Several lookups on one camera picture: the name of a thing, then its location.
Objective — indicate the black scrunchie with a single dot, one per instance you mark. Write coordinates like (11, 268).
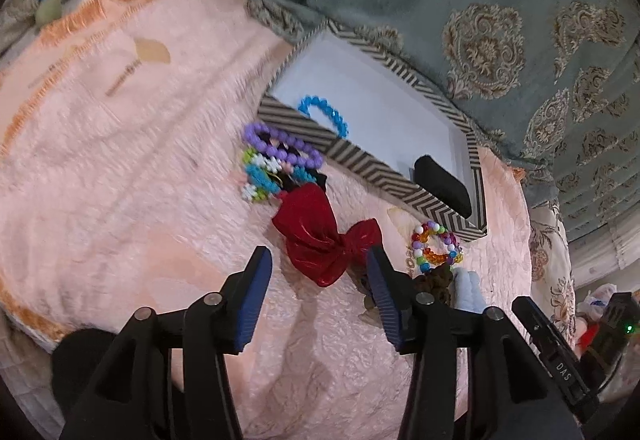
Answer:
(306, 178)

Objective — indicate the black folded cloth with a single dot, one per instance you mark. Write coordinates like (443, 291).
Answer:
(442, 190)

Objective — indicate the white scrunchie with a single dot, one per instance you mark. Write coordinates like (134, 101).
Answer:
(467, 292)

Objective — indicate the beige floral bedsheet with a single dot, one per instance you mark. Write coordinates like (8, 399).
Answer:
(550, 260)

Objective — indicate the striped rectangular tray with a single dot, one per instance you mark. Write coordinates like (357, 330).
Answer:
(375, 109)

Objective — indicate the brown scrunchie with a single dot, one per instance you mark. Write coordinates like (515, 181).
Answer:
(435, 281)

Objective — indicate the pink quilted blanket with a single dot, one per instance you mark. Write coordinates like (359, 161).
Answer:
(125, 144)

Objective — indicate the red and white cloth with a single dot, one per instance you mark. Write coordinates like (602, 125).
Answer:
(595, 305)

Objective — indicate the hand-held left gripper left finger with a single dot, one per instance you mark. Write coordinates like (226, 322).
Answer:
(252, 301)

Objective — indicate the red bow hair clip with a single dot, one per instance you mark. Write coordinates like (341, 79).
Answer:
(310, 230)

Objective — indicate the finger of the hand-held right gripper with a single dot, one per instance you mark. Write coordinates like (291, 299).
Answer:
(555, 355)

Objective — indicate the leopard print hair clip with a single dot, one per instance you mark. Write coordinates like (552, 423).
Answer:
(369, 294)

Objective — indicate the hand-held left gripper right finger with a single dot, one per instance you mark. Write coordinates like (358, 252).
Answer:
(385, 291)

